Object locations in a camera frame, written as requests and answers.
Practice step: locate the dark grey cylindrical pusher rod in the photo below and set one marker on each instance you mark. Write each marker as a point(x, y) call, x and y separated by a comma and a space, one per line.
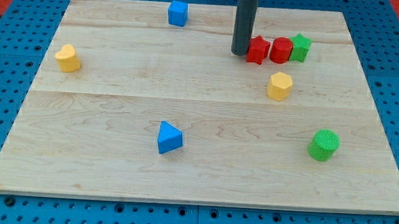
point(243, 26)

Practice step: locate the blue cube block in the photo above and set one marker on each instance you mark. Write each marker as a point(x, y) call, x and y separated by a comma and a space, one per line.
point(178, 13)

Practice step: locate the green cylinder block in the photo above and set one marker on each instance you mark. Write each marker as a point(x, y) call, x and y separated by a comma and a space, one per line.
point(323, 145)

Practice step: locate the red cylinder block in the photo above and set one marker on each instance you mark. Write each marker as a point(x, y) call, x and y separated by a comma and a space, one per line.
point(281, 50)

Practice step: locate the light wooden board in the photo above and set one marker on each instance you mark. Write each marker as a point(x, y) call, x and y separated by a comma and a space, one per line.
point(92, 133)

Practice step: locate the red star block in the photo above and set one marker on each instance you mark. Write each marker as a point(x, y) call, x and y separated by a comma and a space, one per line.
point(258, 50)

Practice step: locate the yellow hexagon block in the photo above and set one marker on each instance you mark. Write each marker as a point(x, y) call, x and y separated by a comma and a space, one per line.
point(279, 86)

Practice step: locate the blue triangle block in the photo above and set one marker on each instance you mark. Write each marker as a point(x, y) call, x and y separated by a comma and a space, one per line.
point(169, 138)

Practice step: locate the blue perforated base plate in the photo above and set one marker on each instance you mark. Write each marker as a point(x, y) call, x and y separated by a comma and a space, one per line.
point(26, 30)

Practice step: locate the green star block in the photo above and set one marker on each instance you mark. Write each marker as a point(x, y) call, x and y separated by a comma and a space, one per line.
point(301, 47)

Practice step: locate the yellow heart block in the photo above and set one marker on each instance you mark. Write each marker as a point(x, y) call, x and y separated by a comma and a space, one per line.
point(67, 59)

